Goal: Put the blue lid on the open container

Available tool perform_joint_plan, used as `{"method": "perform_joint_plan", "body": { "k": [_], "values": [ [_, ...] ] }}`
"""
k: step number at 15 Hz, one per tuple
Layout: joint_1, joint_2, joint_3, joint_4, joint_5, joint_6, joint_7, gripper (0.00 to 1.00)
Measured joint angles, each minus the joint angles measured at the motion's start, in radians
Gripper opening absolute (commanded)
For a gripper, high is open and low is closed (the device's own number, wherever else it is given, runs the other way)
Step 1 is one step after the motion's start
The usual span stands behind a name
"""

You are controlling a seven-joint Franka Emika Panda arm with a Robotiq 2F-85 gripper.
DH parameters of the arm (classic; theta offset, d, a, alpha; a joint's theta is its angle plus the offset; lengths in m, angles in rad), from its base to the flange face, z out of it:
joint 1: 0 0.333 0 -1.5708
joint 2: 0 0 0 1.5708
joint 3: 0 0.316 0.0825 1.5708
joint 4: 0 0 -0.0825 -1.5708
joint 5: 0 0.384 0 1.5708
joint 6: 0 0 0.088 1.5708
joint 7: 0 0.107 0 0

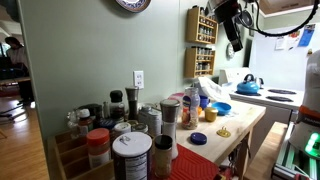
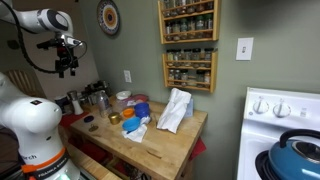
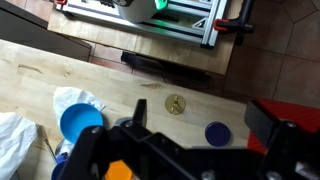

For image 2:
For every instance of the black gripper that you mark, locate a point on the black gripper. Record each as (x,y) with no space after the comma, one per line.
(65,58)

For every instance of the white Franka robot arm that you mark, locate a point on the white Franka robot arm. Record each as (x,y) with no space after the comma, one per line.
(33,120)

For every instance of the clear plastic nut container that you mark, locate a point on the clear plastic nut container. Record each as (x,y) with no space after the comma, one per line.
(103,103)

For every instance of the clear container white lid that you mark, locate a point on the clear container white lid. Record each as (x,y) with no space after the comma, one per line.
(122,98)

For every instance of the dark ceramic mug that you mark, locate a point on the dark ceramic mug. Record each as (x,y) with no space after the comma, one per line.
(61,102)

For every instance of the white pepper mill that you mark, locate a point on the white pepper mill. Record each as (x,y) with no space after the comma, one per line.
(77,106)

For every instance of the wooden slatted chair back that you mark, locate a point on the wooden slatted chair back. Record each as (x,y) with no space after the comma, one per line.
(23,81)

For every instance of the red ribbed silicone mat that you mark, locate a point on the red ribbed silicone mat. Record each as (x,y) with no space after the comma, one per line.
(71,119)

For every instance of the gold perforated metal disk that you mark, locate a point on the gold perforated metal disk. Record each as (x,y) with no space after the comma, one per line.
(93,127)

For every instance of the pink plastic bag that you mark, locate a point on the pink plastic bag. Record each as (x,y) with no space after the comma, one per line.
(137,99)

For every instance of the light blue plastic bowl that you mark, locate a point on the light blue plastic bowl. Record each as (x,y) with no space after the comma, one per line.
(131,124)

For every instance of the red fabric item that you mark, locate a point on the red fabric item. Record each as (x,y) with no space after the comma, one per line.
(95,151)

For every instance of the dark blue plastic cup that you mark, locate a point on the dark blue plastic cup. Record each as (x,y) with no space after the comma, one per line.
(142,110)

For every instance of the glass spice jar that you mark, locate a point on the glass spice jar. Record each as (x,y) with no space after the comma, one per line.
(178,57)
(176,30)
(200,26)
(200,78)
(166,9)
(171,76)
(209,4)
(170,57)
(183,28)
(191,27)
(169,31)
(184,77)
(174,8)
(207,79)
(208,56)
(182,7)
(177,77)
(190,6)
(196,56)
(208,24)
(200,5)
(187,57)

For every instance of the large white cloth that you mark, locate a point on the large white cloth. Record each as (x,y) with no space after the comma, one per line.
(173,111)

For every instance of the wooden butcher block cart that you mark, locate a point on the wooden butcher block cart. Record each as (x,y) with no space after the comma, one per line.
(160,146)

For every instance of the red hanging cloth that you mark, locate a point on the red hanging cloth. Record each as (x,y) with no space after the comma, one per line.
(199,148)

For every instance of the white stove knob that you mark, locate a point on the white stove knob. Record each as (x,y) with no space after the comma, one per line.
(261,106)
(281,109)

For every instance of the white kitchen stove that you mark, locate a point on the white kitchen stove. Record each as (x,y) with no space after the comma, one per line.
(266,133)

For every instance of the black stove burner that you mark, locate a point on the black stove burner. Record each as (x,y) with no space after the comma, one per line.
(261,163)

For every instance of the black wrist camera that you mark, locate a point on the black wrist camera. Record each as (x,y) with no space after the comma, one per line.
(50,44)

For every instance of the white wall outlet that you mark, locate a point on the white wall outlet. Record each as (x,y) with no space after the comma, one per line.
(127,76)

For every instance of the patterned decorative wall plate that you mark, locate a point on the patterned decorative wall plate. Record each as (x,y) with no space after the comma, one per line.
(108,16)

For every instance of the wooden wall spice rack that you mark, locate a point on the wooden wall spice rack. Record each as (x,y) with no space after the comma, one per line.
(216,20)
(213,71)

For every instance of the white light switch plate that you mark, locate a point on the white light switch plate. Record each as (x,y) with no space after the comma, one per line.
(244,49)

